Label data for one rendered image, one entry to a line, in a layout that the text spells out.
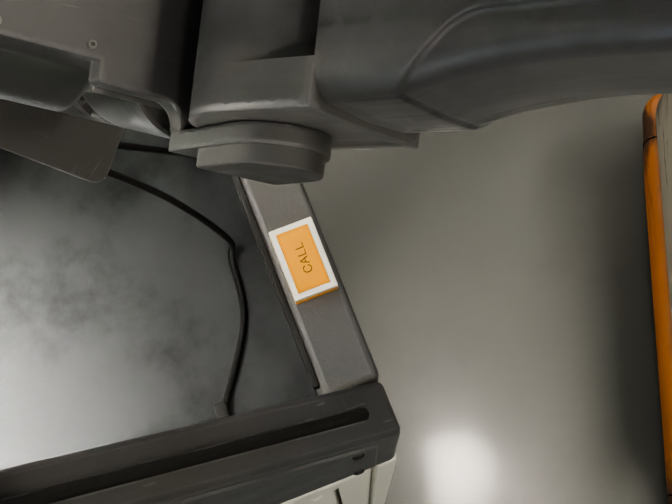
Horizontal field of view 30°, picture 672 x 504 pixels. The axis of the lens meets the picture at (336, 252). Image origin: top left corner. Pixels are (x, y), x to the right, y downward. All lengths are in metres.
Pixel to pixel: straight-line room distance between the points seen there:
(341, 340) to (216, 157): 0.43
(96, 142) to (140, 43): 0.14
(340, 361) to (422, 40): 0.49
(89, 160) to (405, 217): 1.30
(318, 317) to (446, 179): 1.04
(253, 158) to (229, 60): 0.03
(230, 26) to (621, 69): 0.12
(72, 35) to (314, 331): 0.45
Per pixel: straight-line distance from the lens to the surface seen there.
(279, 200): 0.84
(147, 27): 0.42
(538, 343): 1.80
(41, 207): 0.99
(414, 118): 0.37
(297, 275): 0.81
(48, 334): 0.97
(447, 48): 0.34
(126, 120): 0.46
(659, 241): 1.75
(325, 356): 0.82
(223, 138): 0.40
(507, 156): 1.87
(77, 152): 0.55
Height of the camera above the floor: 1.75
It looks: 75 degrees down
